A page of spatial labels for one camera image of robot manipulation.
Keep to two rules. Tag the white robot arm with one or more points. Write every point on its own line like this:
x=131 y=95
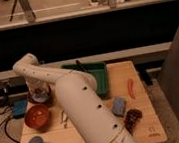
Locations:
x=76 y=94

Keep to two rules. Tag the blue towel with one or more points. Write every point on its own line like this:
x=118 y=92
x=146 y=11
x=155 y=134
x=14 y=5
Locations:
x=119 y=106

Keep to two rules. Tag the wooden tongs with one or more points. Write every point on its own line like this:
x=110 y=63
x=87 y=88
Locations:
x=64 y=119

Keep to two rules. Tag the red bowl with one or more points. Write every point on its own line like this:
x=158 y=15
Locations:
x=37 y=116

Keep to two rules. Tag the red chili pepper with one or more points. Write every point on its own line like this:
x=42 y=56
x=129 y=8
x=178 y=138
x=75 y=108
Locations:
x=130 y=88

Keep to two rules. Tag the dark brown pinecone object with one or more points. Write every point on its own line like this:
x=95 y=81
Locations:
x=132 y=116

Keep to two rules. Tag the green plastic tray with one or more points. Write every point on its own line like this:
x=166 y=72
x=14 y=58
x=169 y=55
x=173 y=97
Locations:
x=98 y=70

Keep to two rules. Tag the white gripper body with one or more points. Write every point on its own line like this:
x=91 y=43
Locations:
x=36 y=85

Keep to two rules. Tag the purple bowl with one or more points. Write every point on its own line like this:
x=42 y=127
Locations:
x=39 y=97

